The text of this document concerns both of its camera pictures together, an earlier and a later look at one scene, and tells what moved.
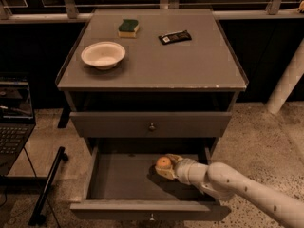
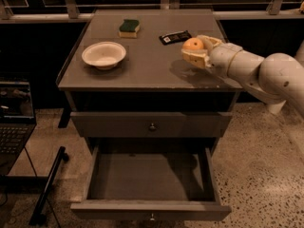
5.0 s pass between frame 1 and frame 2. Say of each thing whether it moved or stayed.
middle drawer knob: stayed
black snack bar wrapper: stayed
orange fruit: moved
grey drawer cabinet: stayed
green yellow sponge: stayed
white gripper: moved
